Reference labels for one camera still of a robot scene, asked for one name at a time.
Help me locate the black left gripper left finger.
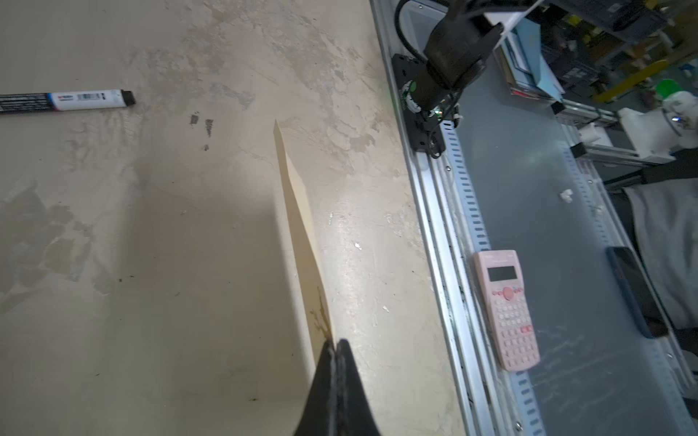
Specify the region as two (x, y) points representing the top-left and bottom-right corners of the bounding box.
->
(294, 340), (337, 436)

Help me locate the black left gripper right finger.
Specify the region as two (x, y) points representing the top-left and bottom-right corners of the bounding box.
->
(336, 339), (380, 436)

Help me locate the tan paper envelope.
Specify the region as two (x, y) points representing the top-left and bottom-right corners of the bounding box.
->
(274, 123), (333, 362)

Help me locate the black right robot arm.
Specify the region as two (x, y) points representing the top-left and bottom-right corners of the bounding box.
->
(370, 1), (506, 435)

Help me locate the pink calculator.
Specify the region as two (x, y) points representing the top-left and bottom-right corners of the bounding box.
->
(474, 250), (540, 372)

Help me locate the dark smartphone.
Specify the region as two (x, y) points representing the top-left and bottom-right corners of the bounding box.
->
(606, 246), (669, 339)

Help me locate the black white marker pen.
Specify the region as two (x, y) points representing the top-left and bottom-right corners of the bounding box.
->
(1, 89), (136, 114)

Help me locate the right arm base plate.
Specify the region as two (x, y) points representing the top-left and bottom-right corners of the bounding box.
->
(392, 54), (463, 159)

